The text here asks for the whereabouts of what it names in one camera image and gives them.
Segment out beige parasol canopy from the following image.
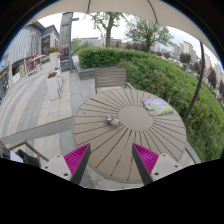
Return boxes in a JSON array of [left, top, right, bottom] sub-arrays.
[[27, 0, 218, 56]]

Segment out green hedge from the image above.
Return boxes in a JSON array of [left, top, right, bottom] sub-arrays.
[[78, 48, 224, 162]]

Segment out grey street pole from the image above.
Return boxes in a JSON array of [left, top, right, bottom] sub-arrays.
[[68, 17, 79, 73]]

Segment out round slatted wooden table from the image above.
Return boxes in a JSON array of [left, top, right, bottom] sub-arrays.
[[74, 88, 186, 183]]

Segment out white planter box far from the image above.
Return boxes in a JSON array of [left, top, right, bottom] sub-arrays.
[[48, 47, 59, 70]]

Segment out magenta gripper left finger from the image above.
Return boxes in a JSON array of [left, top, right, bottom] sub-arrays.
[[42, 144, 91, 185]]

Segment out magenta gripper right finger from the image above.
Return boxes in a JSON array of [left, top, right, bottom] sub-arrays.
[[132, 143, 182, 185]]

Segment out brown slatted chair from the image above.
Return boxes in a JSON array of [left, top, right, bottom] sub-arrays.
[[94, 67, 132, 89]]

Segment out white planter box near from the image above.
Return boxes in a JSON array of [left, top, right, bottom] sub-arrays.
[[46, 72, 60, 100]]

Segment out white planter box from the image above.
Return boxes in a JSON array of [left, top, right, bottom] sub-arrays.
[[48, 47, 59, 70], [46, 72, 60, 100]]

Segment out curved black parasol pole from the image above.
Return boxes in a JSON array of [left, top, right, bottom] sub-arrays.
[[181, 40, 205, 123]]

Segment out patterned computer mouse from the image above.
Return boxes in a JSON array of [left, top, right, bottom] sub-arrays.
[[105, 115, 120, 127]]

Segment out metal handrail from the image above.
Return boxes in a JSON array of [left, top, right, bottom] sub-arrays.
[[0, 140, 47, 167]]

